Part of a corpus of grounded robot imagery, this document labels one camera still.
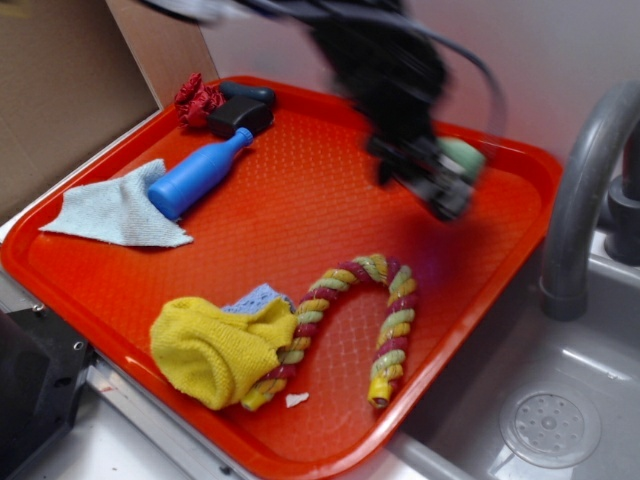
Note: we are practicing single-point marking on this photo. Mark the blue sponge cloth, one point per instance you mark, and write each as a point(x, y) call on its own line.
point(256, 300)

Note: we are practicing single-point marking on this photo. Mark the blue plastic bottle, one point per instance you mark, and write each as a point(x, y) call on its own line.
point(180, 188)

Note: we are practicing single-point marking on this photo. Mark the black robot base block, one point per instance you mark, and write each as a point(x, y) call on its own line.
point(44, 363)

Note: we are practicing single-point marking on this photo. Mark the yellow knitted cloth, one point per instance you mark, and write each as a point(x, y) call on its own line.
point(216, 356)

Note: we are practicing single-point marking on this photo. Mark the dark grey cylinder toy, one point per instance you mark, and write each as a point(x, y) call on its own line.
point(232, 89)

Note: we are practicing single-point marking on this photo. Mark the light blue cloth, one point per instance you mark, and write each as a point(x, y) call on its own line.
point(118, 211)

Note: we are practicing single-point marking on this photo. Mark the multicolour twisted rope toy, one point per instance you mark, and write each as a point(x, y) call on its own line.
point(392, 340)

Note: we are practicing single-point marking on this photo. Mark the orange plastic tray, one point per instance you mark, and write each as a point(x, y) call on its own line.
point(300, 201)

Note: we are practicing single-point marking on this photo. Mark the sink drain cover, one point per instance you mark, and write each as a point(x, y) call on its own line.
point(550, 425)

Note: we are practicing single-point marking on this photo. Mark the small white paper scrap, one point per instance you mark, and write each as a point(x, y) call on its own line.
point(294, 399)

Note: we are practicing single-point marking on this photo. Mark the brown cardboard panel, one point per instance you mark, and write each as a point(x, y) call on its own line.
point(75, 76)

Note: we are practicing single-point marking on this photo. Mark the grey toy sink basin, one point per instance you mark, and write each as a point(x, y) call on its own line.
point(453, 432)

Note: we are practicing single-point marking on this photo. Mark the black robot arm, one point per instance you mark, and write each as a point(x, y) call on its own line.
point(393, 76)

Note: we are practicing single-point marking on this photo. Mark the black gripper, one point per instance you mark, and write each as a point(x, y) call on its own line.
point(402, 127)

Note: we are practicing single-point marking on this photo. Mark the red crumpled cloth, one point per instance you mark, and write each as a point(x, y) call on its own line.
point(195, 101)

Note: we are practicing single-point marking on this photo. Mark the grey toy faucet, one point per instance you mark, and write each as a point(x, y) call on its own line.
point(594, 162)

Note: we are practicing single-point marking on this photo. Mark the dark grey faucet handle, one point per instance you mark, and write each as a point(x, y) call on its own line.
point(622, 244)

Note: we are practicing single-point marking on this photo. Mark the green rubber ball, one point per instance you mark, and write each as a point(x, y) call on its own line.
point(470, 159)

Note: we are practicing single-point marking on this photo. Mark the black rubber block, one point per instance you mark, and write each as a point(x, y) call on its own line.
point(239, 112)

